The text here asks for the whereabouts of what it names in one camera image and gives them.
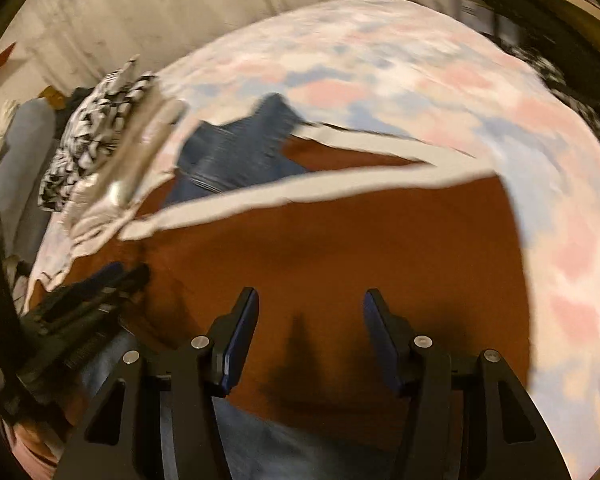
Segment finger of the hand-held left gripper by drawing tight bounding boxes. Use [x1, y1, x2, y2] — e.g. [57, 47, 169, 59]
[97, 264, 152, 311]
[80, 261, 126, 298]

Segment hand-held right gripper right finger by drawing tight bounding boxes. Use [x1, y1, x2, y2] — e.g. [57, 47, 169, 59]
[364, 289, 556, 480]

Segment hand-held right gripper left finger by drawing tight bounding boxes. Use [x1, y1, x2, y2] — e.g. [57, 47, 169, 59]
[55, 287, 260, 480]

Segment brown pants with white stripe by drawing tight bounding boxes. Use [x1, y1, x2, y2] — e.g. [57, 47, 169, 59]
[30, 122, 533, 466]

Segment blue denim cloth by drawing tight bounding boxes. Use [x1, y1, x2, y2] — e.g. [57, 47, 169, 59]
[75, 330, 406, 480]

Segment white quilt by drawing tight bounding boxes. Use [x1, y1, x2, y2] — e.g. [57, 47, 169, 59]
[60, 97, 188, 261]

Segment black white patterned garment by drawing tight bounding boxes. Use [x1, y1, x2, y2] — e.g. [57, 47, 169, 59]
[37, 60, 158, 211]

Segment blue jeans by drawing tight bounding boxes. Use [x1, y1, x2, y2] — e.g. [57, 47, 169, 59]
[162, 92, 313, 206]

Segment pastel patterned blanket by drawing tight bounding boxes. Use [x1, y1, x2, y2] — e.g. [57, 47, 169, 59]
[27, 0, 600, 471]

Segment cream curtain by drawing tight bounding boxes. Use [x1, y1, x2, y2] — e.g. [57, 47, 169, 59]
[10, 0, 468, 126]

